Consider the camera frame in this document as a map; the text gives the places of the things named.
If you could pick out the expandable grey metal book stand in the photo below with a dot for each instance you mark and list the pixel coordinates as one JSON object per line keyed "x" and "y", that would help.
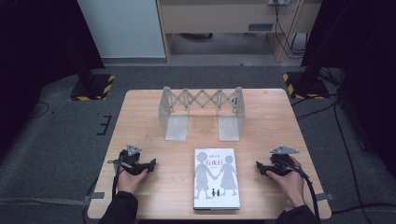
{"x": 201, "y": 107}

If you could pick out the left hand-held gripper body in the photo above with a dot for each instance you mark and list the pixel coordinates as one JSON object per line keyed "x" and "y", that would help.
{"x": 130, "y": 159}

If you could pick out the black striped-edge stand base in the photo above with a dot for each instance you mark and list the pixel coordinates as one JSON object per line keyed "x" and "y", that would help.
{"x": 305, "y": 87}
{"x": 93, "y": 88}

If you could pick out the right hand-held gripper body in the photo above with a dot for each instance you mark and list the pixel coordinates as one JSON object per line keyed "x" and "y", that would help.
{"x": 281, "y": 160}

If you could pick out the person's right hand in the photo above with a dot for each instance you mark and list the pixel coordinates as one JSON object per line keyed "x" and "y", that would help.
{"x": 291, "y": 185}

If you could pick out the white panel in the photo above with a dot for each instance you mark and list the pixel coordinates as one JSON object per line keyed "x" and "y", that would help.
{"x": 121, "y": 28}

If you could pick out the dark curtain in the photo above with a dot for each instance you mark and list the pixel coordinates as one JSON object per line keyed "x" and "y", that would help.
{"x": 364, "y": 62}
{"x": 37, "y": 49}

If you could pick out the white power strip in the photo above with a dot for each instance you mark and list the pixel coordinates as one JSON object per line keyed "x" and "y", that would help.
{"x": 278, "y": 2}

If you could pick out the grey tape strip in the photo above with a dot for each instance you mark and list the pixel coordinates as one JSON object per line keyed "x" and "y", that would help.
{"x": 325, "y": 197}
{"x": 93, "y": 197}

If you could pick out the white book with grey figures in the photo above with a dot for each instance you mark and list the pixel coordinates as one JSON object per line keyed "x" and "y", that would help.
{"x": 216, "y": 180}

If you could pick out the light wooden desk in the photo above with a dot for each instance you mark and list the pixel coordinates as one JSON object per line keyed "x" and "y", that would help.
{"x": 218, "y": 18}

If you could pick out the black stand pole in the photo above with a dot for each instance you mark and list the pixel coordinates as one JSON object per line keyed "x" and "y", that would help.
{"x": 313, "y": 71}

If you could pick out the person's left hand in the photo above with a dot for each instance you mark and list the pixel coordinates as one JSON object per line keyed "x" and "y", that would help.
{"x": 130, "y": 182}

